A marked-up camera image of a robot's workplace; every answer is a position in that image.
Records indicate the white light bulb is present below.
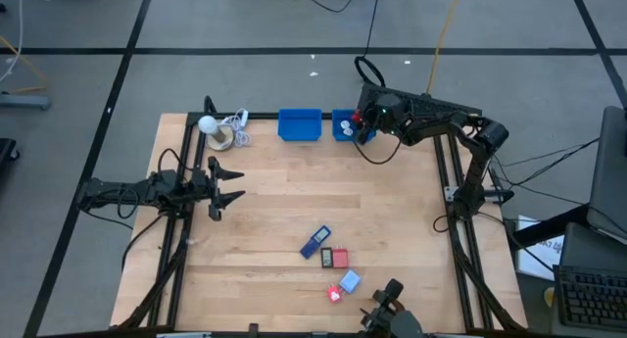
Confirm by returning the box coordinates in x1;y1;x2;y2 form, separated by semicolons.
197;114;218;135

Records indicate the yellow hanging cable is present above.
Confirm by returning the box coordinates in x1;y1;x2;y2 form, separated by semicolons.
424;0;465;96

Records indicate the yellow floor cable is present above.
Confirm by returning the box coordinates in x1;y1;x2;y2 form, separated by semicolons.
0;33;49;96

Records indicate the white floor cable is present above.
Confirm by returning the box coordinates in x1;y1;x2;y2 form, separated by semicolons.
0;0;25;85

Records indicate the black coiled floor cable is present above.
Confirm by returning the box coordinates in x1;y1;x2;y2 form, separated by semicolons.
353;0;387;88

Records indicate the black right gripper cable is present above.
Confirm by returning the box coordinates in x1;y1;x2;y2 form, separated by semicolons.
351;138;404;167

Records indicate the wooden lamp base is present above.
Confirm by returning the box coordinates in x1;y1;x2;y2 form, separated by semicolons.
206;123;236;152

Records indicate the black power cable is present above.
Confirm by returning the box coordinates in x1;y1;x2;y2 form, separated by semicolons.
491;137;602;188

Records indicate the blue digital timer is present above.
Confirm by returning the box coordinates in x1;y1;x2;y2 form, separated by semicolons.
299;224;333;261

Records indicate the white coiled cable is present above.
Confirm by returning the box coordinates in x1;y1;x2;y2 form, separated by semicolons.
220;108;253;149

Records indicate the white paper sheet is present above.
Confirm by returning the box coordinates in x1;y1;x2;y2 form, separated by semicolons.
515;214;565;282

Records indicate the black laptop keyboard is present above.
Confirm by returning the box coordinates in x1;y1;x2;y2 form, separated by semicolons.
555;264;627;333

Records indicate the blue plastic slotted basket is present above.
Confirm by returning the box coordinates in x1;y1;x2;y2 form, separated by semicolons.
276;108;323;143
331;108;377;143

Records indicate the light blue USB wall charger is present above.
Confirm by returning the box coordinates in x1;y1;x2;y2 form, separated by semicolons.
338;268;362;296

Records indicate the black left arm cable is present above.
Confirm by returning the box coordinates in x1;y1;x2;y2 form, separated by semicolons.
120;212;167;273

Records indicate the grey metal stand foot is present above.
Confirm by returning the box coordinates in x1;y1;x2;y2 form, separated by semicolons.
0;92;53;111

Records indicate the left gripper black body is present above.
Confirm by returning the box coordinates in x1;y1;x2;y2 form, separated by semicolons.
188;155;224;223

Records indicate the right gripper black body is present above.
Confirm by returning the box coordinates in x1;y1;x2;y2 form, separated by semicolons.
364;93;410;140

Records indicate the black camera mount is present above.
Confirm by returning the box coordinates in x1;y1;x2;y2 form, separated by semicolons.
359;277;423;338

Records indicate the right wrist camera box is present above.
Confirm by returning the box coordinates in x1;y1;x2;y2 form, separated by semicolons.
374;93;405;121

